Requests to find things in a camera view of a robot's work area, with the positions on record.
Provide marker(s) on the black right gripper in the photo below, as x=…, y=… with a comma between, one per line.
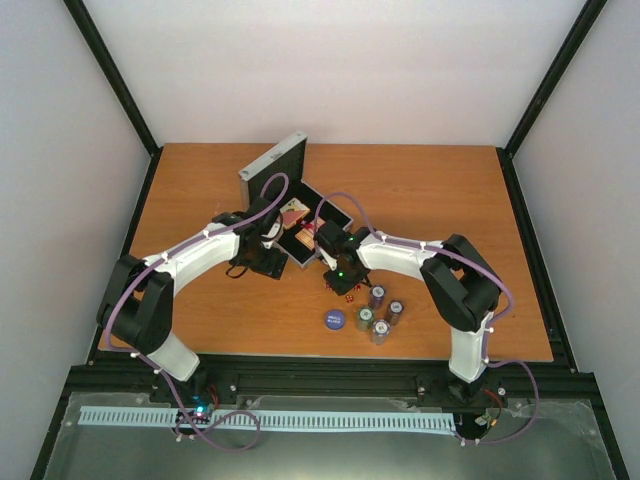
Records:
x=340, y=287

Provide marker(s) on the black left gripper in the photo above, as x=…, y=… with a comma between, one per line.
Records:
x=272, y=268

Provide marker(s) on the purple poker chip stack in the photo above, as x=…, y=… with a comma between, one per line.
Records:
x=377, y=296

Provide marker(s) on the red card deck box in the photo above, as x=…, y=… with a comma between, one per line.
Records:
x=293, y=212
x=306, y=234

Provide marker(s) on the green poker chip stack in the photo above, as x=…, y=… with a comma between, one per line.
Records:
x=364, y=318

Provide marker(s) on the blue small blind button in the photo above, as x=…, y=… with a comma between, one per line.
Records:
x=335, y=319

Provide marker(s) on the brown poker chip stack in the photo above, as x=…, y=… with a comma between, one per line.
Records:
x=394, y=312

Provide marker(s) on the grey poker chip stack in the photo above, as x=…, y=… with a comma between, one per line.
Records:
x=380, y=331

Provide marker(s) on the aluminium poker case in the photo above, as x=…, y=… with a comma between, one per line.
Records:
x=257, y=179

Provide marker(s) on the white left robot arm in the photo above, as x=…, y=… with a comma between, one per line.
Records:
x=136, y=311

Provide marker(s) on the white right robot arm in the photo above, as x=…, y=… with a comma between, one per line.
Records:
x=464, y=289

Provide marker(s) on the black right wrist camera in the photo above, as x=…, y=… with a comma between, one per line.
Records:
x=329, y=238

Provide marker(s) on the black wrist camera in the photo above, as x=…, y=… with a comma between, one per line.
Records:
x=329, y=238
x=267, y=227

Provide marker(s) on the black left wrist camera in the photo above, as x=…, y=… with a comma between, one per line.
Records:
x=267, y=227

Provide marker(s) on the light blue cable duct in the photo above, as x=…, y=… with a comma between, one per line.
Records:
x=271, y=420

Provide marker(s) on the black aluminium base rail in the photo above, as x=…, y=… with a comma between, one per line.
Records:
x=428, y=383

